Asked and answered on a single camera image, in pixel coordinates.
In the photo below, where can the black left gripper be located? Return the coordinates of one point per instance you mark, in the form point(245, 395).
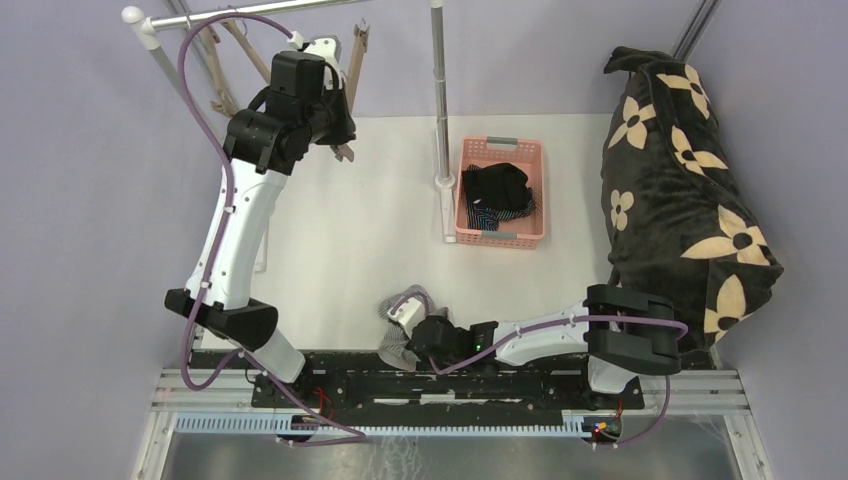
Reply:
point(344, 130)

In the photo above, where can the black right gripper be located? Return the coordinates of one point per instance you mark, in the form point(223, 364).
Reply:
point(430, 318)

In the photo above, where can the wooden clip hanger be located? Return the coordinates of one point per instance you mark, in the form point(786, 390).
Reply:
point(225, 105)
point(240, 37)
point(360, 46)

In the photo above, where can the grey striped boxer shorts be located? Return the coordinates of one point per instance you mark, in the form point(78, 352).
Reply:
point(392, 348)

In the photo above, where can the navy striped underwear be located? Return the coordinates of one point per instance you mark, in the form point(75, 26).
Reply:
point(487, 219)

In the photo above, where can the black underwear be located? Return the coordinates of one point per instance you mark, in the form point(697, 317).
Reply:
point(499, 187)

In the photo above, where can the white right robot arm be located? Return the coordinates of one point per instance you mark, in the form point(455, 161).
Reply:
point(623, 334)

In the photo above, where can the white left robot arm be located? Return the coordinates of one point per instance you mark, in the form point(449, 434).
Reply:
point(305, 104)

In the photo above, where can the pink plastic basket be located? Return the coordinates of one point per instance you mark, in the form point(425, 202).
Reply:
point(527, 155)

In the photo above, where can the silver clothes rack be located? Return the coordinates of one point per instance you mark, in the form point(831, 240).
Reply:
point(146, 28)

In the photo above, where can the black floral blanket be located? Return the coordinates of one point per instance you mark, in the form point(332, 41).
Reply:
point(676, 219)

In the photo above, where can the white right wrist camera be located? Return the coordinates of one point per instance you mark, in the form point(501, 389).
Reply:
point(410, 311)

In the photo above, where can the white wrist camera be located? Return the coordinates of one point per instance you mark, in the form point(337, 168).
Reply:
point(328, 48)
point(410, 311)

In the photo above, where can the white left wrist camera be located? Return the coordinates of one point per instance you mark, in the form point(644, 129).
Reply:
point(328, 48)

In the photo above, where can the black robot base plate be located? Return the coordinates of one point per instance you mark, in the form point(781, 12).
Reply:
point(358, 390)

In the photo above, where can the aluminium frame rail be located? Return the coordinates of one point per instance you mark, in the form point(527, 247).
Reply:
point(694, 29)

